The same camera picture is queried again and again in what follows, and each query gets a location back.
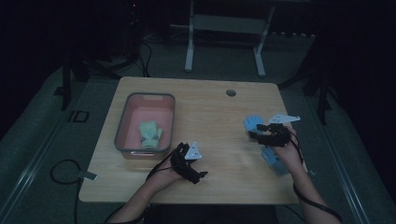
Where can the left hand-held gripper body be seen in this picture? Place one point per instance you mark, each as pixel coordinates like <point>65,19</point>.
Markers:
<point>183,161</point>

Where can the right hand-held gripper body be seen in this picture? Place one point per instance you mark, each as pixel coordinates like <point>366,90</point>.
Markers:
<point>278,133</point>

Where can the plain blue knit glove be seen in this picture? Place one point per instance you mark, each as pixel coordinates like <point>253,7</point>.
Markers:
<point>252,123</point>

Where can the plain green knit glove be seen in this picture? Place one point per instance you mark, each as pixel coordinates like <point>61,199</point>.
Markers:
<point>159,133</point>

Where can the blue knit glove with patches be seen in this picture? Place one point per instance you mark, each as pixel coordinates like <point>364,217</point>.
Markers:
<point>274,161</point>

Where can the green knit glove with patches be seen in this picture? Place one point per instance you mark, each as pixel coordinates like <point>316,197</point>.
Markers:
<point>148,134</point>

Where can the pink plastic bin grey rim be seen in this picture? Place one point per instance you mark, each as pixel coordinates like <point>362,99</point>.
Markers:
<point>146,126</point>

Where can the person's right hand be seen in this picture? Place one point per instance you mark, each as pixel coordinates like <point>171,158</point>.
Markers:
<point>288,155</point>

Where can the person's left hand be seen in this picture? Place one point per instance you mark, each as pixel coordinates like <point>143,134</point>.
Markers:
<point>163,178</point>

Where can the person's dark lap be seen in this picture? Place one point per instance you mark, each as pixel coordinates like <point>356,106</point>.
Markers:
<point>218,214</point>

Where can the black metal stand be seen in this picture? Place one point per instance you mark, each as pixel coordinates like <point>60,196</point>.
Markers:
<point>67,84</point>
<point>320,93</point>

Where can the white metal stand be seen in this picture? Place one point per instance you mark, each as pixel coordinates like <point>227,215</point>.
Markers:
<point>229,25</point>

